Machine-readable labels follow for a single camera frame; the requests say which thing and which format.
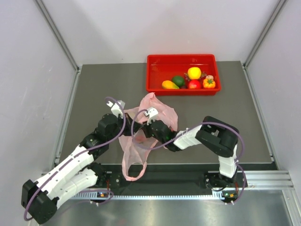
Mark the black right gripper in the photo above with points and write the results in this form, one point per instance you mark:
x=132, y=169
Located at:
x=146, y=128

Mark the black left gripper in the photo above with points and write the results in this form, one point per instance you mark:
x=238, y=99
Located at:
x=128, y=125

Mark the red chili pepper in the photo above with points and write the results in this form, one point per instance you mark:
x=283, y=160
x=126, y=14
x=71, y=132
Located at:
x=140, y=139

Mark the pink plastic bag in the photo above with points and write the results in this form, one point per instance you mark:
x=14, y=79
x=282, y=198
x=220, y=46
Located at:
x=134, y=154

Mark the fruit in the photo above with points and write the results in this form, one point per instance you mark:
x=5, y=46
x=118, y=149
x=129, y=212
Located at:
x=194, y=70

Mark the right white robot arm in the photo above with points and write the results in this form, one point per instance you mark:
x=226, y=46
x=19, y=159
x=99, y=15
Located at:
x=217, y=136

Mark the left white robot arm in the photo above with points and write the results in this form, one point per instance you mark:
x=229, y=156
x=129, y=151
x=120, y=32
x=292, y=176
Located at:
x=42, y=198

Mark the yellow mango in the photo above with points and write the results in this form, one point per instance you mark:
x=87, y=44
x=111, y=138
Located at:
x=169, y=85

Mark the green avocado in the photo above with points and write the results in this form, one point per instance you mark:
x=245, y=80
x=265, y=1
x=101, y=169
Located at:
x=178, y=81

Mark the red apple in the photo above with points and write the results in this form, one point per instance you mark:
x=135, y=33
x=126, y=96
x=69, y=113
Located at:
x=194, y=84

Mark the red plastic tray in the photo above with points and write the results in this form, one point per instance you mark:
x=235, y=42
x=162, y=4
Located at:
x=164, y=67

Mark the orange bell pepper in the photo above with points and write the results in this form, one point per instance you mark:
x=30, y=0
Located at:
x=209, y=84

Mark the purple grape bunch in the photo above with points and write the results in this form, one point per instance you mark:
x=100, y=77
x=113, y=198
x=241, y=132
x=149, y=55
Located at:
x=204, y=74

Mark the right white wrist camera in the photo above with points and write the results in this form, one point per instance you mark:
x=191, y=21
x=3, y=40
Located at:
x=151, y=114

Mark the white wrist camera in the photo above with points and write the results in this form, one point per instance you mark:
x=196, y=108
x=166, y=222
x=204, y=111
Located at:
x=151, y=114
x=116, y=109

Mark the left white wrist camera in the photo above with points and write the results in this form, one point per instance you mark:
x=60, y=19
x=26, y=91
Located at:
x=116, y=109

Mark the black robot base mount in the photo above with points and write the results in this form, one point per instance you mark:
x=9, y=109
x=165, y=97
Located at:
x=163, y=179

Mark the grey slotted cable duct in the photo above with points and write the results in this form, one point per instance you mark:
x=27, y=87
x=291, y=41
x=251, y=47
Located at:
x=99, y=195

